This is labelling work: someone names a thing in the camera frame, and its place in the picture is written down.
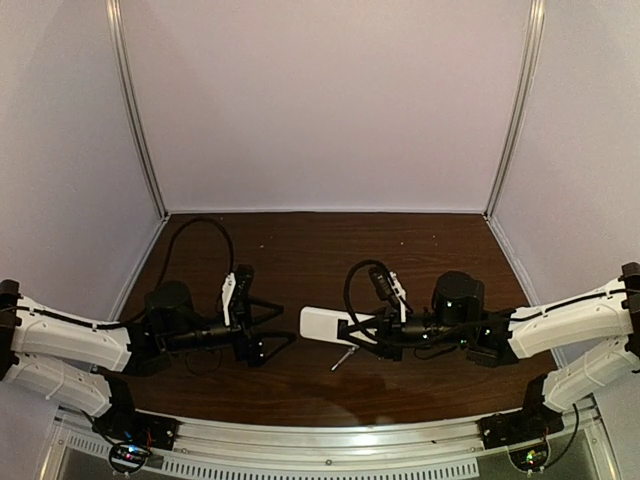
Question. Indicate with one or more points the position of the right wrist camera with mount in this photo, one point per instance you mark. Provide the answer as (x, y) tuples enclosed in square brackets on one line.
[(389, 289)]

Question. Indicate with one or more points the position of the white remote control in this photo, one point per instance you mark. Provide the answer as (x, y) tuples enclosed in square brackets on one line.
[(323, 324)]

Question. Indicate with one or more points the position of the left round circuit board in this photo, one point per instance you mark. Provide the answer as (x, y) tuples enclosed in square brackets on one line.
[(127, 458)]

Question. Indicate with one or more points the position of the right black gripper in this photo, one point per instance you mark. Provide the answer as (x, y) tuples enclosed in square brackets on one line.
[(388, 330)]

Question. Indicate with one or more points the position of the round circuit board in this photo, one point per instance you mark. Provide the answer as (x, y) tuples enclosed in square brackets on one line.
[(529, 458), (127, 458)]

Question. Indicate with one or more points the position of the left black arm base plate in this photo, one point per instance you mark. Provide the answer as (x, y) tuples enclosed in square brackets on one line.
[(143, 429)]

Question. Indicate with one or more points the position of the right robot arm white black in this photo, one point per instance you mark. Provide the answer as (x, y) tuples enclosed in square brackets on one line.
[(609, 314)]

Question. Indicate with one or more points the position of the clear handle screwdriver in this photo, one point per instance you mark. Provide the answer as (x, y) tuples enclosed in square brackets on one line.
[(346, 356)]

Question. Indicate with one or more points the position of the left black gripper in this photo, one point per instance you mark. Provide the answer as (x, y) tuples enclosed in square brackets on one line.
[(245, 331)]

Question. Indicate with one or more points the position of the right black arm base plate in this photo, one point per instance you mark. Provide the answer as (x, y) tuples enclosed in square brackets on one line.
[(523, 425)]

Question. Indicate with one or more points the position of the left aluminium corner post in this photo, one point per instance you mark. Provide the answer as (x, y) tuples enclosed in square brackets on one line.
[(131, 105)]

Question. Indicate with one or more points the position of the aluminium corner post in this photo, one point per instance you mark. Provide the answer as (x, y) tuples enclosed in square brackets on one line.
[(131, 105), (530, 57)]

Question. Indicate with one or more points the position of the right aluminium corner post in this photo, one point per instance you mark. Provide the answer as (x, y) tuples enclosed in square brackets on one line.
[(530, 57)]

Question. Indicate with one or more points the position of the right round circuit board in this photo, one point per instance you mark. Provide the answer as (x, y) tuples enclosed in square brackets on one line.
[(529, 458)]

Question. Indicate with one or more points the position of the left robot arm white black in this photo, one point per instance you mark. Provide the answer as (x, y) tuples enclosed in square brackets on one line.
[(78, 362)]

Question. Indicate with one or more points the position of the front aluminium rail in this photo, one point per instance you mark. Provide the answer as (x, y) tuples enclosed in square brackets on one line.
[(449, 449)]

